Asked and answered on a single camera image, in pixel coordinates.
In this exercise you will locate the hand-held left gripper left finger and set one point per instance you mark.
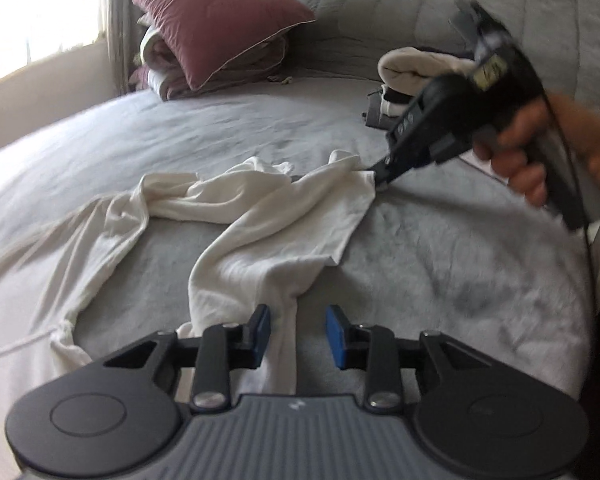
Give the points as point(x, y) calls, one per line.
point(262, 330)

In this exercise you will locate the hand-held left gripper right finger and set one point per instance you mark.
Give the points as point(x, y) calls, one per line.
point(336, 335)

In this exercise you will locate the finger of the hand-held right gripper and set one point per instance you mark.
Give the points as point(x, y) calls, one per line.
point(382, 172)

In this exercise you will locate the white garment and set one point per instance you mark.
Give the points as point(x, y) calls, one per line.
point(395, 108)
point(260, 210)

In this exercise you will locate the person's right forearm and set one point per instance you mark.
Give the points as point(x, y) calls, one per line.
point(590, 140)

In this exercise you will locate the person's right hand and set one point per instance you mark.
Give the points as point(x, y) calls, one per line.
point(515, 160)

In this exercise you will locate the grey folded garment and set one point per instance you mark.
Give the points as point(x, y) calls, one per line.
point(375, 117)

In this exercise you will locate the cream folded garment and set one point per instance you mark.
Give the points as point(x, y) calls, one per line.
point(415, 67)

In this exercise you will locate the black folded garment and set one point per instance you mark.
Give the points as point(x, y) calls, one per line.
point(397, 95)

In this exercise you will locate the white folded garment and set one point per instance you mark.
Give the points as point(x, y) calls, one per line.
point(395, 108)

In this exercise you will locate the grey quilted headboard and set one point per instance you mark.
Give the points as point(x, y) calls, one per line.
point(380, 5)

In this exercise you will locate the maroon pillow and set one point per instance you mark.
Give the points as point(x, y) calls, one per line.
point(220, 20)

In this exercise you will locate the folded quilt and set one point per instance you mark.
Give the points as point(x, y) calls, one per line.
point(165, 65)

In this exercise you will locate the grey curtain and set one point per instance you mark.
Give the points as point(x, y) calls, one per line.
point(122, 25)

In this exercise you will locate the window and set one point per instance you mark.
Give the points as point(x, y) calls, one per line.
point(25, 10)

